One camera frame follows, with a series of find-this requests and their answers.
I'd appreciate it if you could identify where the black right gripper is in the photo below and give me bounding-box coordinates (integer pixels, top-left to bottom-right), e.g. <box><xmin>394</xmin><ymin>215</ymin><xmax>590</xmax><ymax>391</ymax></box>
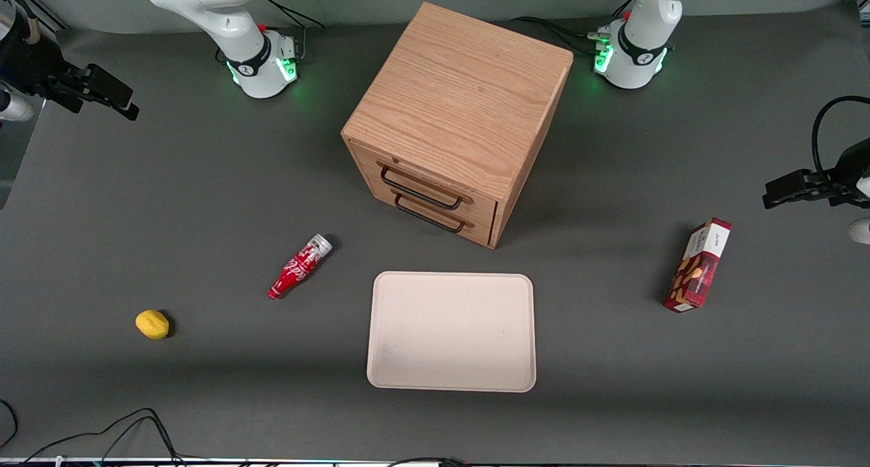
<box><xmin>0</xmin><ymin>0</ymin><xmax>141</xmax><ymax>122</ymax></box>

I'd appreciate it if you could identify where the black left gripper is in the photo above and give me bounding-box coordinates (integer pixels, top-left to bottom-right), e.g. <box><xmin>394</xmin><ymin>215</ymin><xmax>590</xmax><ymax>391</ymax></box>
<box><xmin>762</xmin><ymin>138</ymin><xmax>870</xmax><ymax>210</ymax></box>

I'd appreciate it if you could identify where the red coke bottle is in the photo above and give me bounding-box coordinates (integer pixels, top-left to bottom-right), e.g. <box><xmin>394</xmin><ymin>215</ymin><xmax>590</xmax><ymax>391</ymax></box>
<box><xmin>267</xmin><ymin>233</ymin><xmax>334</xmax><ymax>300</ymax></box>

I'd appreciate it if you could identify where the beige rectangular tray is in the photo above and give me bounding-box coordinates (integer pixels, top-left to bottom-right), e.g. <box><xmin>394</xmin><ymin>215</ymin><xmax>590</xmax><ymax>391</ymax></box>
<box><xmin>366</xmin><ymin>271</ymin><xmax>537</xmax><ymax>393</ymax></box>

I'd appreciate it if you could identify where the red almond cookie box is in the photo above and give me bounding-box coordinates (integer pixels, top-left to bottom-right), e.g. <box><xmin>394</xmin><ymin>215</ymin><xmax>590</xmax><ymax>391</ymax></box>
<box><xmin>663</xmin><ymin>218</ymin><xmax>733</xmax><ymax>313</ymax></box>

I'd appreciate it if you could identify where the yellow lemon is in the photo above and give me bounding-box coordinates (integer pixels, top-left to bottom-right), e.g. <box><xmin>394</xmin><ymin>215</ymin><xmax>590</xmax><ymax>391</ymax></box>
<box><xmin>135</xmin><ymin>309</ymin><xmax>171</xmax><ymax>340</ymax></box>

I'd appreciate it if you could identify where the oak wooden drawer cabinet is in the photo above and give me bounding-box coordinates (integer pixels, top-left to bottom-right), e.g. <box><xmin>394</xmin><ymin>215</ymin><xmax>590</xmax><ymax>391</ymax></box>
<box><xmin>341</xmin><ymin>2</ymin><xmax>574</xmax><ymax>249</ymax></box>

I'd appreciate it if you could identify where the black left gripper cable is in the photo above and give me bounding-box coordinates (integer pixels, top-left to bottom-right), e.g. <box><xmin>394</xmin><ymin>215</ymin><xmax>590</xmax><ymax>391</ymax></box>
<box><xmin>811</xmin><ymin>96</ymin><xmax>870</xmax><ymax>182</ymax></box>

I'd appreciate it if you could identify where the black aluminium frame rail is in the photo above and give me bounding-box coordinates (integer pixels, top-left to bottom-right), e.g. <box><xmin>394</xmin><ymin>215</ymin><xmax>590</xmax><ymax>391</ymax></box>
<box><xmin>0</xmin><ymin>0</ymin><xmax>70</xmax><ymax>33</ymax></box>

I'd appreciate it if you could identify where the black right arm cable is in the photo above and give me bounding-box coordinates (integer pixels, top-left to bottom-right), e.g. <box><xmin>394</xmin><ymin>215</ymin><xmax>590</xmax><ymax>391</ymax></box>
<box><xmin>0</xmin><ymin>0</ymin><xmax>40</xmax><ymax>45</ymax></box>

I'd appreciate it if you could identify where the black right base cable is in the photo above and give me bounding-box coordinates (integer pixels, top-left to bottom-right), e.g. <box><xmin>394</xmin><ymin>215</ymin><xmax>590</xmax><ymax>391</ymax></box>
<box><xmin>258</xmin><ymin>0</ymin><xmax>326</xmax><ymax>30</ymax></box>

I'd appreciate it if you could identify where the black base cable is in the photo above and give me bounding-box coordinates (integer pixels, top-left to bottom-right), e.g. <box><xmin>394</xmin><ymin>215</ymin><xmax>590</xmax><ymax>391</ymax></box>
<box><xmin>510</xmin><ymin>16</ymin><xmax>612</xmax><ymax>56</ymax></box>
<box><xmin>258</xmin><ymin>0</ymin><xmax>326</xmax><ymax>30</ymax></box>

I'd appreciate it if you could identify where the black left base cable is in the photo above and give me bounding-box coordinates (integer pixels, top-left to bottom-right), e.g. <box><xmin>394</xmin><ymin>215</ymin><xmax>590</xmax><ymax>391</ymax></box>
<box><xmin>510</xmin><ymin>16</ymin><xmax>612</xmax><ymax>56</ymax></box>

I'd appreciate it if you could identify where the black metal drawer handle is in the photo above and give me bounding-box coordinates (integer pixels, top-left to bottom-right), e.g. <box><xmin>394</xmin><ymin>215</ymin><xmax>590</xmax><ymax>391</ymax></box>
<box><xmin>380</xmin><ymin>165</ymin><xmax>465</xmax><ymax>211</ymax></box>
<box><xmin>394</xmin><ymin>194</ymin><xmax>468</xmax><ymax>235</ymax></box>

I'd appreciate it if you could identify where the black table edge cable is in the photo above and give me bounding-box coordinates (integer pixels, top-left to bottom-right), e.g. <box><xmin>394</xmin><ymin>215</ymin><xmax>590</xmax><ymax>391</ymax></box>
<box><xmin>20</xmin><ymin>407</ymin><xmax>186</xmax><ymax>466</ymax></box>

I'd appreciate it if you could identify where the black looped cable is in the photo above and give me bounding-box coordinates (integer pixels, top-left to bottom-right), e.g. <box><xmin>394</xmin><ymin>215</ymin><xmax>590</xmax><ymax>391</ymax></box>
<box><xmin>0</xmin><ymin>399</ymin><xmax>19</xmax><ymax>449</ymax></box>

